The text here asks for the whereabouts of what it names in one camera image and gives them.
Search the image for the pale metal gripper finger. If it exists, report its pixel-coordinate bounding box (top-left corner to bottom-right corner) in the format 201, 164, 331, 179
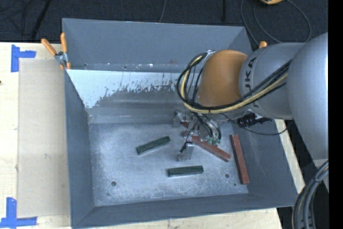
173, 111, 190, 128
176, 141, 196, 162

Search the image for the grey metal bin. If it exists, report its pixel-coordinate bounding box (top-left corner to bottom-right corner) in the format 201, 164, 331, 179
61, 18, 300, 229

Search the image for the dark green flat block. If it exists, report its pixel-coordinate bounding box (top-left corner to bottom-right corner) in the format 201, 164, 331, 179
167, 165, 205, 178
135, 135, 172, 156

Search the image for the pale flat board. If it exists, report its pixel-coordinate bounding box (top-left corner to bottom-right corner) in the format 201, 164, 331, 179
16, 58, 71, 219

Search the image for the red-brown flat block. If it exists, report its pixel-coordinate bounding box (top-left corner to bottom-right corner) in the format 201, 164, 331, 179
229, 134, 251, 186
183, 130, 232, 162

